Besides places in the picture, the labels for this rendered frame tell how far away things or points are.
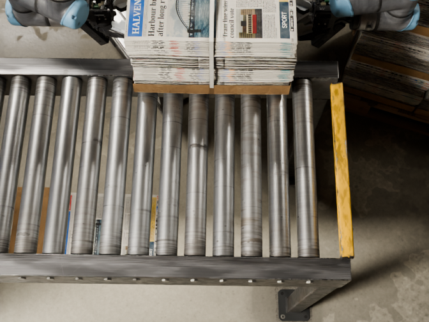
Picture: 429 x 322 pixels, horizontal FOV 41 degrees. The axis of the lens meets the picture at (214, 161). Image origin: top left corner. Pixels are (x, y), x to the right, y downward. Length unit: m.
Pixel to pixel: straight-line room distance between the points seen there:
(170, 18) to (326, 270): 0.65
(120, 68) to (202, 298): 0.95
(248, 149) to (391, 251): 0.98
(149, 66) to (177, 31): 0.13
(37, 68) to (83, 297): 0.93
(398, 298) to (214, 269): 1.03
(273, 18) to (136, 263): 0.61
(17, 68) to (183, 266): 0.66
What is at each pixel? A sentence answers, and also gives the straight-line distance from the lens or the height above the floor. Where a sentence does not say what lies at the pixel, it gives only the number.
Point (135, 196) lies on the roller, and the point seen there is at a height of 0.80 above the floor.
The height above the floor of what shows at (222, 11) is 1.03.
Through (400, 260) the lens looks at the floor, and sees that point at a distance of 2.21.
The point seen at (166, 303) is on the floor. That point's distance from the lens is 2.10.
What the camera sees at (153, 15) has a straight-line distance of 1.27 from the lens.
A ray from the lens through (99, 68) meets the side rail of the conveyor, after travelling 1.49.
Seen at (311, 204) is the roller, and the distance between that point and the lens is 1.35.
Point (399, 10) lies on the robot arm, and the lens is 1.52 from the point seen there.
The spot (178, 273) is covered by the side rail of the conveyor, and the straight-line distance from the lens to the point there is 1.30.
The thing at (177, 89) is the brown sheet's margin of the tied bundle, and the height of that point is 0.83.
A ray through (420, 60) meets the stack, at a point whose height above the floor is 0.48.
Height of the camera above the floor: 2.08
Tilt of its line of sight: 70 degrees down
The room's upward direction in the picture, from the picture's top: 1 degrees counter-clockwise
